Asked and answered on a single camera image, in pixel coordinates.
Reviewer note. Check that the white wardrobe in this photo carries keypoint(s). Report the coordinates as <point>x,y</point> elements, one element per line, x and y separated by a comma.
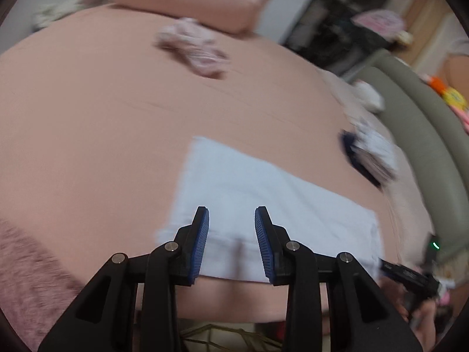
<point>293,3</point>

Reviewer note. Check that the person's right hand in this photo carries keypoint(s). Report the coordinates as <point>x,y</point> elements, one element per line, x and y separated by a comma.
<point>428,322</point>

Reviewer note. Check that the beige pillow blanket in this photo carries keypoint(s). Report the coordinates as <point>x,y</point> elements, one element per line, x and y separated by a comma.
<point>403,198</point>

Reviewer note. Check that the pink crumpled garment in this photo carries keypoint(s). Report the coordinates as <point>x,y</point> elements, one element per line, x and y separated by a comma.
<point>194,46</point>

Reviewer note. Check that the pile of crumpled clothes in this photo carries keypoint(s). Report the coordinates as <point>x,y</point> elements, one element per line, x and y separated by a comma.
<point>62,13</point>

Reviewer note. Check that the small yellow plush toy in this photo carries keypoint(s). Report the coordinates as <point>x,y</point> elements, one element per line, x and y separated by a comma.
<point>405,36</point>

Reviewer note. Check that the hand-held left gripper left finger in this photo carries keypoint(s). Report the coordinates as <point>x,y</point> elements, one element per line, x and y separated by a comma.
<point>199,249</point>

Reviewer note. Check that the stack of folded clothes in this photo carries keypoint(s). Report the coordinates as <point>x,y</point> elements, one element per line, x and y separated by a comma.
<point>373,154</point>

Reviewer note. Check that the pink printed hat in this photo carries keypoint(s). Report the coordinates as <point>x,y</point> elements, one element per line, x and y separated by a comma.
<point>379,24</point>

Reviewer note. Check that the orange carrot plush toy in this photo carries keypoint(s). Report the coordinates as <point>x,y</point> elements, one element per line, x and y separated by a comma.
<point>438,84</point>

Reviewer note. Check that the grey-green padded headboard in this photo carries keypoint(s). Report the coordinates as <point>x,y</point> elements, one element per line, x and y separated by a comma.
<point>432,154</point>

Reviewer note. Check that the yellow square plush toy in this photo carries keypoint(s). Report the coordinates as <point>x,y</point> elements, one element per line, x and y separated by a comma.
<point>456,98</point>

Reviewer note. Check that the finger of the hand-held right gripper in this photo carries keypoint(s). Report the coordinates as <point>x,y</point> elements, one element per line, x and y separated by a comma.
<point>395,270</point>

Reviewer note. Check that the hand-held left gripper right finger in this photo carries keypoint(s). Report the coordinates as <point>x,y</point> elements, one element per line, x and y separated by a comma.
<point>263,249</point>

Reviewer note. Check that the white plush toy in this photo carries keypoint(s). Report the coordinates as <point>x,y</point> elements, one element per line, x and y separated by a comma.
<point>370,95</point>

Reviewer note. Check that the pink fluffy pajamas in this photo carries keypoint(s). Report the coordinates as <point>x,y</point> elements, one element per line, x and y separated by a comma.
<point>33,282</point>

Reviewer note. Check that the glass-door wardrobe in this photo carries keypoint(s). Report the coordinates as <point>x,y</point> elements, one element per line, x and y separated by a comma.
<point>337,18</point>

